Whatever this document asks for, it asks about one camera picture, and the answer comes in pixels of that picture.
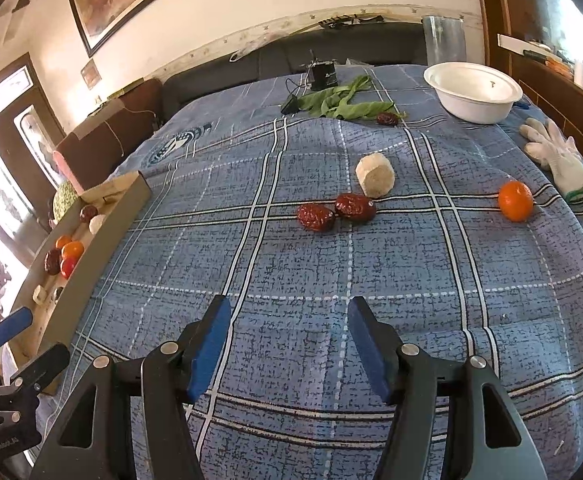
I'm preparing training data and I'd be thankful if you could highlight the small wall picture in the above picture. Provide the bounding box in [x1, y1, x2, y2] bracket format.
[80, 58, 102, 89]

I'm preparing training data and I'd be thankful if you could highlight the blue plaid blanket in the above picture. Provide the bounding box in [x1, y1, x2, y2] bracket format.
[22, 62, 583, 480]

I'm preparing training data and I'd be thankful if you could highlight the cardboard box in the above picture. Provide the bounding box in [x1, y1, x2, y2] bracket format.
[2, 170, 152, 396]

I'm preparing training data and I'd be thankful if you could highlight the wooden side ledge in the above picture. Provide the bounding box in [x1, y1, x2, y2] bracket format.
[496, 32, 583, 186]

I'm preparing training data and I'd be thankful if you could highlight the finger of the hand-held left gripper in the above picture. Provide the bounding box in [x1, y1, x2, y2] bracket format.
[9, 342, 71, 397]
[0, 307, 35, 371]

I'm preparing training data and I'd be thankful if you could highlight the black sofa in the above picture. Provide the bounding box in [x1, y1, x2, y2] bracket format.
[160, 22, 435, 126]

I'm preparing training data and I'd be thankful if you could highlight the beige yam chunk far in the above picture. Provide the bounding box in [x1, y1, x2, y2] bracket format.
[355, 153, 396, 198]

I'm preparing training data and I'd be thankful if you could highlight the floral patterned cushion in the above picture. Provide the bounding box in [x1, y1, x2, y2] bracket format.
[53, 180, 83, 223]

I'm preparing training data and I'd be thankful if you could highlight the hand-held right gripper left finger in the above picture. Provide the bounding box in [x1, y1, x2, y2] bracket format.
[30, 294, 233, 480]

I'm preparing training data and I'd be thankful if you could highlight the green leafy vegetable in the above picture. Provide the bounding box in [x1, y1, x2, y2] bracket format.
[299, 75, 396, 121]

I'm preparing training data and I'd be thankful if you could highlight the small orange tangerine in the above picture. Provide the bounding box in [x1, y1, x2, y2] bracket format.
[498, 180, 534, 223]

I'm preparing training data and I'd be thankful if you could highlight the wooden glazed door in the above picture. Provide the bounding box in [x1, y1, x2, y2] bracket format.
[0, 55, 67, 311]

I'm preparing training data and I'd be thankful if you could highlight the clear plastic container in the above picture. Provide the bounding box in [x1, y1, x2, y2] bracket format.
[421, 15, 467, 66]

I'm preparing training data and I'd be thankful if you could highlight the black cylindrical device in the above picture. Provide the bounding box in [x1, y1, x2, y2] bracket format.
[307, 50, 338, 86]

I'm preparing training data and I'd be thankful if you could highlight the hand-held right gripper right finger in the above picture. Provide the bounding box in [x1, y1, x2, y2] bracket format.
[347, 296, 532, 480]

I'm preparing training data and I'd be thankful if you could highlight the white knitted glove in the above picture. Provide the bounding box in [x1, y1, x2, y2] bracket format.
[519, 117, 583, 198]

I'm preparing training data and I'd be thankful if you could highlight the white bowl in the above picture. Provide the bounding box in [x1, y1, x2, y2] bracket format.
[423, 62, 523, 124]

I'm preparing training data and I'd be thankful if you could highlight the wrinkled red date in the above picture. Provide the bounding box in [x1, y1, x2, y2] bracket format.
[296, 203, 336, 233]
[335, 193, 377, 223]

